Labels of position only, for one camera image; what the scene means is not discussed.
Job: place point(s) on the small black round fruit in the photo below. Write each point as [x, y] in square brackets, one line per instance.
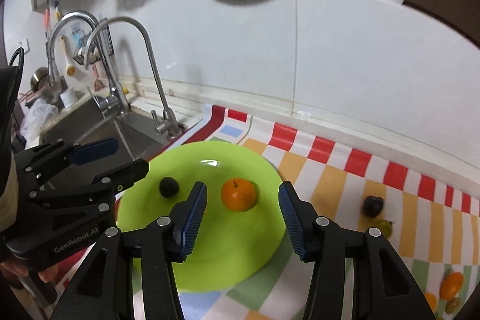
[168, 187]

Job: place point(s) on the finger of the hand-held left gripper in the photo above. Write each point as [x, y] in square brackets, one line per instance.
[93, 151]
[127, 172]

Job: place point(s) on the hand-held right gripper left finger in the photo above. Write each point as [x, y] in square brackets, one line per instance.
[193, 218]

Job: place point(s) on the green tomato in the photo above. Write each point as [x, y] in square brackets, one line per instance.
[384, 228]

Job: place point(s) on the small orange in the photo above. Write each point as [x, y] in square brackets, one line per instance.
[452, 285]

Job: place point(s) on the clear plastic bag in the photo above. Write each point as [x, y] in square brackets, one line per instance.
[37, 113]

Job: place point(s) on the checkered tablecloth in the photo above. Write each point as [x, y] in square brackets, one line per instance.
[337, 192]

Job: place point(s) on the green plate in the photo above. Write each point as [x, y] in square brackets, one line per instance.
[232, 248]

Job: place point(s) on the steel sink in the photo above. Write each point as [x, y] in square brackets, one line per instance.
[127, 140]

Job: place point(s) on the dark purple plum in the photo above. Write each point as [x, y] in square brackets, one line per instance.
[372, 206]

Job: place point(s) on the small yellow-orange fruit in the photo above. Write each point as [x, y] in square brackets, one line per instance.
[430, 302]

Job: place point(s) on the person's left hand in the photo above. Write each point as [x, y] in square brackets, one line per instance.
[11, 270]

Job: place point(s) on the orange mandarin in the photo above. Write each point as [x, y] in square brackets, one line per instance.
[238, 196]

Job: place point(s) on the white wall socket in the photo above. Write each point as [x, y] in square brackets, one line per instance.
[23, 44]

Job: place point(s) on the white yellow dish brush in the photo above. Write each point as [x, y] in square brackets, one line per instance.
[69, 69]

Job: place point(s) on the small green fruit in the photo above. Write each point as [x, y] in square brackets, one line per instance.
[453, 305]

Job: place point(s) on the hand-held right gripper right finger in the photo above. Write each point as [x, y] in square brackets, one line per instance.
[290, 218]

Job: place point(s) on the brass pot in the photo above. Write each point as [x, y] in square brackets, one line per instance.
[39, 76]

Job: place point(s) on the steel gooseneck faucet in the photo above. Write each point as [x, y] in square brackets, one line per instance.
[155, 76]

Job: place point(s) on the steel pull-down faucet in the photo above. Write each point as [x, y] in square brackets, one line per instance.
[116, 95]

